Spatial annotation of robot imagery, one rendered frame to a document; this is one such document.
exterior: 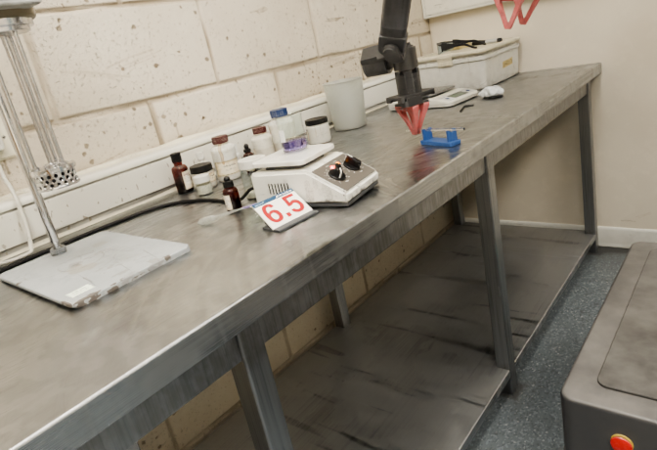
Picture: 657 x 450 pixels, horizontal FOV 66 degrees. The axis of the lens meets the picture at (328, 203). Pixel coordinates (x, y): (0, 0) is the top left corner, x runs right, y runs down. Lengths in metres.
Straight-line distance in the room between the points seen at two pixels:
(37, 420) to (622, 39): 2.06
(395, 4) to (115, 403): 0.84
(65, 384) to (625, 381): 0.88
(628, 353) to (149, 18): 1.27
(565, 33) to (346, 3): 0.85
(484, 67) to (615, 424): 1.29
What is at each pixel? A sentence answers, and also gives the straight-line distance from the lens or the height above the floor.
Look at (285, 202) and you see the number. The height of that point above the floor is 0.78.
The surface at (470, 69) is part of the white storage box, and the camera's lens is 1.96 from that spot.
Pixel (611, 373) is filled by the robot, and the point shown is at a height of 0.36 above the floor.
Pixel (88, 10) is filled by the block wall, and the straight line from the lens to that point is 1.33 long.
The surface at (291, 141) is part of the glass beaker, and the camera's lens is 0.95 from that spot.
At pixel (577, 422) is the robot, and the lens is 1.06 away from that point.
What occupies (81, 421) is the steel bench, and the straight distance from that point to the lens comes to 0.57.
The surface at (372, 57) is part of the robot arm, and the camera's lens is 1.22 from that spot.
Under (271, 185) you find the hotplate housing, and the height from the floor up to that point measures 0.80.
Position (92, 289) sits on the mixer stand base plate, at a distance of 0.80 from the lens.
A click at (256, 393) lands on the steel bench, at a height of 0.60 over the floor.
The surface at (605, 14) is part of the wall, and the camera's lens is 2.20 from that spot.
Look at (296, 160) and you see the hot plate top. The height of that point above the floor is 0.84.
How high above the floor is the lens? 1.02
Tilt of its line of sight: 17 degrees down
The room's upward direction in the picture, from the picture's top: 12 degrees counter-clockwise
